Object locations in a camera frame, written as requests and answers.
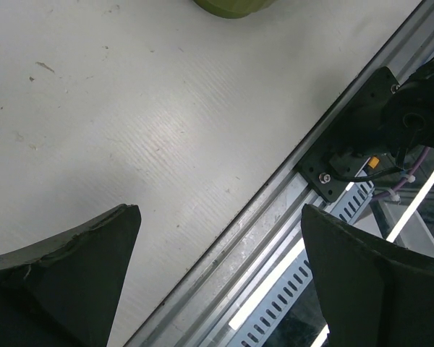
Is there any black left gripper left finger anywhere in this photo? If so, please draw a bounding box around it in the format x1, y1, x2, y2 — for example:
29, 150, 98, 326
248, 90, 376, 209
0, 204, 141, 346

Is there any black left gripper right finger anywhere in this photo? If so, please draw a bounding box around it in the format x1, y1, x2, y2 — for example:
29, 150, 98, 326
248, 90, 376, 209
301, 205, 434, 346

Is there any olive green slotted container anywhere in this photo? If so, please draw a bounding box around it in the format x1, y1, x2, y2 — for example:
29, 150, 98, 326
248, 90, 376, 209
193, 0, 276, 19

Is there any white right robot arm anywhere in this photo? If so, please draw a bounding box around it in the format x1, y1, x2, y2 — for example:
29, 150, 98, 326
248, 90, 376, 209
381, 57, 434, 161

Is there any grey slotted cable duct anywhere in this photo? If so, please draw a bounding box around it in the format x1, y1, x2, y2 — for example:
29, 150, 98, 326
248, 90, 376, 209
198, 176, 375, 347

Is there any aluminium front rail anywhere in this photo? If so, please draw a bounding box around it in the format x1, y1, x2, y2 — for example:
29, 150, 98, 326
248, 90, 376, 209
128, 1, 434, 346

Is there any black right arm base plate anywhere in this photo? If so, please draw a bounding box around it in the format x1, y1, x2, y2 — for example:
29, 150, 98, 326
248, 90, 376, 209
298, 67, 398, 202

